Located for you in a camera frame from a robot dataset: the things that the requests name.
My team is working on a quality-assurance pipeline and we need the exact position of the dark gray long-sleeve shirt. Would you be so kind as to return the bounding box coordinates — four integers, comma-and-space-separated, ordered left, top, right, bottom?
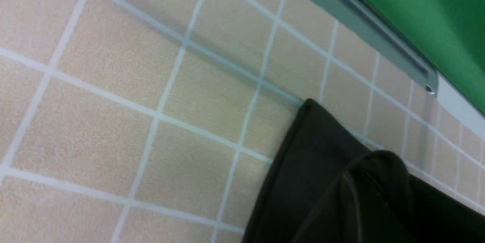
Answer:
241, 99, 485, 243

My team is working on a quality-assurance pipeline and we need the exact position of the beige checkered table mat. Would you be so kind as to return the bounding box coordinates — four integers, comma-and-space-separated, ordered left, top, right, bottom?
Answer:
0, 0, 484, 243

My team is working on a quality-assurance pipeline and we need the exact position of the gray metal base bar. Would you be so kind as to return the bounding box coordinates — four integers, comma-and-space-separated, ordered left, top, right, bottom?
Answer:
310, 0, 439, 96

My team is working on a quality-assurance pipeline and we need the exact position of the green backdrop cloth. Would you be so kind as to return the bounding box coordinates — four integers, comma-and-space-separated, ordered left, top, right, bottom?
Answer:
366, 0, 485, 112

